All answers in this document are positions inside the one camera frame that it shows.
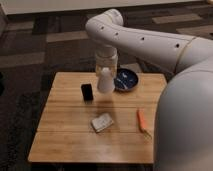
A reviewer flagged dark blue bowl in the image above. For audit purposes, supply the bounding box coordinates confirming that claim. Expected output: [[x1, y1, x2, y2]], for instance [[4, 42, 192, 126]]
[[114, 68, 139, 92]]

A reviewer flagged wooden table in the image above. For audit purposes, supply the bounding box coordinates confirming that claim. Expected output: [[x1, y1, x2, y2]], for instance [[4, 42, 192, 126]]
[[28, 72, 166, 164]]

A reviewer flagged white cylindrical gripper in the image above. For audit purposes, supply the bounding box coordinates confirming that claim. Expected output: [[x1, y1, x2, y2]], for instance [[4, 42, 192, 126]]
[[95, 45, 118, 79]]

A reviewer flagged white rectangular sponge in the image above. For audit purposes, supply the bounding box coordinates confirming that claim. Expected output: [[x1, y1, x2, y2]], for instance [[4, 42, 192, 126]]
[[91, 113, 114, 132]]

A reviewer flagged orange carrot toy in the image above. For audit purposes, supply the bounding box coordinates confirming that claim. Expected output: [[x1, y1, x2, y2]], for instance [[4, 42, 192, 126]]
[[137, 109, 152, 139]]

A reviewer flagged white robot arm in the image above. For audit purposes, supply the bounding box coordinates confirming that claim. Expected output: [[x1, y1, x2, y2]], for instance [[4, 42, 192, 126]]
[[85, 9, 213, 171]]

